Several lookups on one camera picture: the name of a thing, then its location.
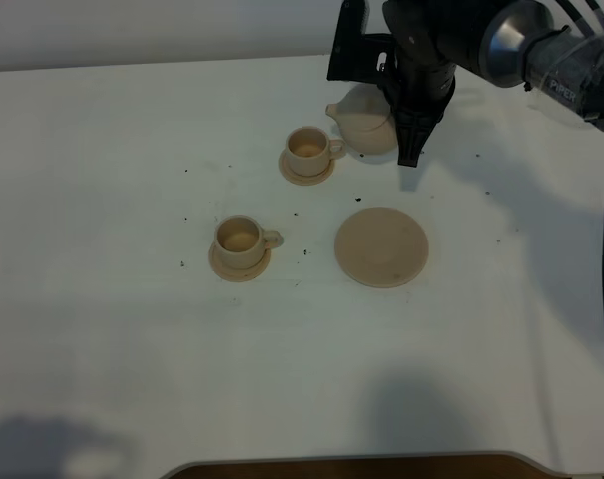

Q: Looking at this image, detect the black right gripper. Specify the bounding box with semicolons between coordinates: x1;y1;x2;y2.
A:
382;1;456;168

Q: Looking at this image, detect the beige ceramic teapot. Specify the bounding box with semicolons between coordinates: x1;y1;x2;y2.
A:
325;84;398;156

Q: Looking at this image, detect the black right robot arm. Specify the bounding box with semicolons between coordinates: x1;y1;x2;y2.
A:
382;1;604;167

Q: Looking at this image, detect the large beige teapot saucer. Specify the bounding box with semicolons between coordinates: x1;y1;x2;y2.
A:
334;207;429;288

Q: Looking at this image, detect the far beige teacup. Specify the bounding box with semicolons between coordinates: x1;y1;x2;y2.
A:
285;127;346;160

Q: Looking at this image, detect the beige teacup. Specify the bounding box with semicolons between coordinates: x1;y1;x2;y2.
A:
285;127;346;160
213;216;284;270

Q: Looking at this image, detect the far small beige saucer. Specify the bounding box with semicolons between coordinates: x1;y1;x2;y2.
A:
278;150;335;186

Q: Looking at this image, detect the small beige saucer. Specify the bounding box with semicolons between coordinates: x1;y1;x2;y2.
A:
208;243;271;282
278;150;335;186

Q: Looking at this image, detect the near beige teacup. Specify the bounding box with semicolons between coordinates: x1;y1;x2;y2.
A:
213;216;284;270

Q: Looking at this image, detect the near small beige saucer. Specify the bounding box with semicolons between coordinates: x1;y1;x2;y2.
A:
208;243;271;282

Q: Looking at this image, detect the brown wooden board edge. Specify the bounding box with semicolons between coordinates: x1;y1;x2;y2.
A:
165;453;604;478

